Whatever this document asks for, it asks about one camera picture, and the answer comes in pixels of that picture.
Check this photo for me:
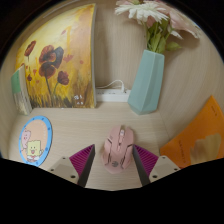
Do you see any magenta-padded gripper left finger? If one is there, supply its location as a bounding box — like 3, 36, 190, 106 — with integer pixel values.
47, 143, 97, 188

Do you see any yellow poppy flower painting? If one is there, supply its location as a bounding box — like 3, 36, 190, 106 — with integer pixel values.
14, 3, 98, 109

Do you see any pink computer mouse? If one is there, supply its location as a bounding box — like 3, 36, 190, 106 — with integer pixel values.
101, 124, 135, 175

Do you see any pink and white flower bouquet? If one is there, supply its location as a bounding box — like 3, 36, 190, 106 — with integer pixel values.
114, 0, 204, 54

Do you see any green and white book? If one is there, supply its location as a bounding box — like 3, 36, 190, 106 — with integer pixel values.
10, 64, 33, 117

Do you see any round blue-rimmed cartoon mouse pad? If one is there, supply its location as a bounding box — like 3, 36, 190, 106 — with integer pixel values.
18, 115, 54, 167

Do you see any white power cable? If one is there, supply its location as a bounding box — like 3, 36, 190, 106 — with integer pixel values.
96, 79, 128, 93

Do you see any pale teal faceted vase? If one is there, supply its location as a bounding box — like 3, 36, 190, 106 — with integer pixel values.
127, 49, 166, 116

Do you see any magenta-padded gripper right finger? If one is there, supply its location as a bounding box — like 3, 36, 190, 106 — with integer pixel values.
132, 144, 181, 187

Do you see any white power strip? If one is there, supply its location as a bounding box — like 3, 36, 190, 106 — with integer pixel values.
95, 87, 132, 103

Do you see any orange book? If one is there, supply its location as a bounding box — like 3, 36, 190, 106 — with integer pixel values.
159, 94, 224, 169

